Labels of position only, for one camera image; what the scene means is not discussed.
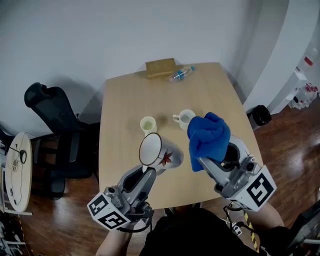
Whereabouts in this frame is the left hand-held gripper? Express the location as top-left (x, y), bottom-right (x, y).
top-left (86, 164), bottom-right (158, 230)

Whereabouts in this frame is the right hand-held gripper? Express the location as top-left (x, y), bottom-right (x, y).
top-left (198, 135), bottom-right (277, 213)

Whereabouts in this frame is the white mug with red leaf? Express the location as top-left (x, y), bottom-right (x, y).
top-left (138, 132), bottom-right (185, 176)

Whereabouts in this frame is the blue cloth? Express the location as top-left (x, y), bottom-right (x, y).
top-left (187, 111), bottom-right (232, 173)

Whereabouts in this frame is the person's right forearm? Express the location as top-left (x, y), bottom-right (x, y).
top-left (246, 202), bottom-right (285, 241)

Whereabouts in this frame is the person's left forearm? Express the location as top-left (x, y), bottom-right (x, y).
top-left (95, 224), bottom-right (134, 256)

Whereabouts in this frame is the plain white mug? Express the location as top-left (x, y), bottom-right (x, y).
top-left (172, 109), bottom-right (197, 132)

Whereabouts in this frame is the pale yellow cup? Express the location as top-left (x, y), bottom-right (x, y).
top-left (139, 116), bottom-right (158, 137)

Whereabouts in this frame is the white power strip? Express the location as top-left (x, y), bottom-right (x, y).
top-left (224, 219), bottom-right (244, 236)

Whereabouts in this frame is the person's black clothing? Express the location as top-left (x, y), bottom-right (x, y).
top-left (139, 206), bottom-right (302, 256)

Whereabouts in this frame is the black waste bin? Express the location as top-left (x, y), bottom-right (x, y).
top-left (250, 104), bottom-right (273, 127)

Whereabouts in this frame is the clear plastic bottle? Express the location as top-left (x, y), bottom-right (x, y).
top-left (168, 65), bottom-right (196, 84)

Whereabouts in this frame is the golden brown box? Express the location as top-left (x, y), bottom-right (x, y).
top-left (145, 57), bottom-right (176, 81)

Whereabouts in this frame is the white cabinet with red labels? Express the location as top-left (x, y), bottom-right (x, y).
top-left (284, 66), bottom-right (320, 111)

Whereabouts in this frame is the black office chair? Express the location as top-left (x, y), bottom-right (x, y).
top-left (23, 82), bottom-right (101, 201)

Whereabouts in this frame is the round white side table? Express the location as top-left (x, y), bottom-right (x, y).
top-left (4, 131), bottom-right (34, 216)

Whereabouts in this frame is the yellow black striped cable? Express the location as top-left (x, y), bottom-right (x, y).
top-left (243, 212), bottom-right (261, 254)

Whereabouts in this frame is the black metal frame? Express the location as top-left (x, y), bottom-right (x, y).
top-left (286, 206), bottom-right (320, 256)

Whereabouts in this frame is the black cable with ring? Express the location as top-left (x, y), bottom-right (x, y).
top-left (7, 143), bottom-right (28, 205)

